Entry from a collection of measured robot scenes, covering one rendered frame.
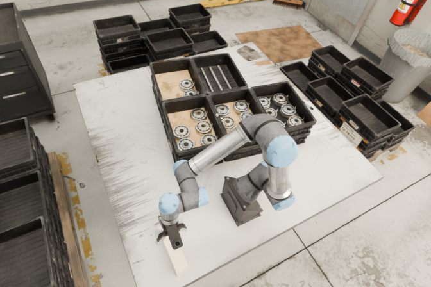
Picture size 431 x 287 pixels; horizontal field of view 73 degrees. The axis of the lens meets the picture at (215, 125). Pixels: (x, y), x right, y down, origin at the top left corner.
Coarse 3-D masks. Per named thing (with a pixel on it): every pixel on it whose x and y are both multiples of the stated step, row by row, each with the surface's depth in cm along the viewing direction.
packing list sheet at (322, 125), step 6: (306, 102) 226; (312, 114) 218; (318, 114) 219; (318, 120) 214; (324, 120) 215; (318, 126) 210; (324, 126) 211; (330, 126) 211; (312, 132) 206; (318, 132) 207
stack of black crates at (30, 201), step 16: (32, 176) 192; (0, 192) 188; (16, 192) 191; (32, 192) 192; (48, 192) 195; (0, 208) 183; (16, 208) 184; (32, 208) 185; (48, 208) 184; (0, 224) 177; (16, 224) 178
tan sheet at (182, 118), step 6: (168, 114) 187; (174, 114) 188; (180, 114) 188; (186, 114) 189; (174, 120) 184; (180, 120) 185; (186, 120) 185; (174, 126) 181; (192, 126) 183; (192, 132) 180; (192, 138) 176; (198, 138) 177; (198, 144) 174
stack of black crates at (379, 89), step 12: (360, 60) 294; (348, 72) 279; (360, 72) 292; (372, 72) 288; (384, 72) 278; (348, 84) 283; (360, 84) 272; (372, 84) 281; (384, 84) 266; (372, 96) 269
